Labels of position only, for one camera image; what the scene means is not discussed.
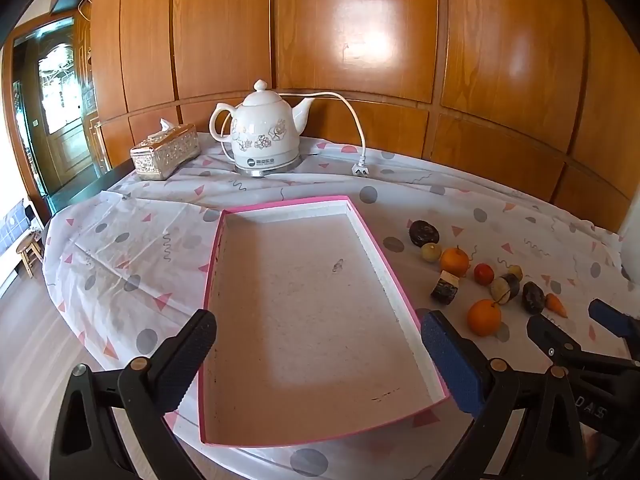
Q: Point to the silver ornate tissue box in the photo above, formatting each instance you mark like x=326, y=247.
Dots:
x=165, y=152

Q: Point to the small red tomato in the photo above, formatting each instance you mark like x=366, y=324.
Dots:
x=483, y=274

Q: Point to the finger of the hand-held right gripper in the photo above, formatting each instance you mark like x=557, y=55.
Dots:
x=550, y=335
x=612, y=317

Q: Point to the orange tangerine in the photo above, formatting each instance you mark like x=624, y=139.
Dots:
x=484, y=318
x=454, y=261

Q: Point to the white object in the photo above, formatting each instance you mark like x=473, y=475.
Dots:
x=631, y=245

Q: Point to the white patterned tablecloth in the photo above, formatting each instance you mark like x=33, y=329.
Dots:
x=125, y=240

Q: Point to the blue tiled panel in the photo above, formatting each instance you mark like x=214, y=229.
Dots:
x=10, y=230

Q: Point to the small orange carrot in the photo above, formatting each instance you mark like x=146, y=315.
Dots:
x=556, y=305

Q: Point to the dark brown water chestnut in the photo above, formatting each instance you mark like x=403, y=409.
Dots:
x=532, y=298
x=424, y=232

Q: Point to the wooden glass door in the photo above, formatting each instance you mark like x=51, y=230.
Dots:
x=62, y=110

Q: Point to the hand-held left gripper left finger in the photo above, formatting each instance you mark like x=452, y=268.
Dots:
x=190, y=355

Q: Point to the small wooden stool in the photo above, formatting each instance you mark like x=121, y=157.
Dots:
x=30, y=255

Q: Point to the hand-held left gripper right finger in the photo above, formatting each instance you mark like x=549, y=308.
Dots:
x=450, y=355

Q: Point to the pink shallow box tray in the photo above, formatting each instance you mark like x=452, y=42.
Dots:
x=310, y=300

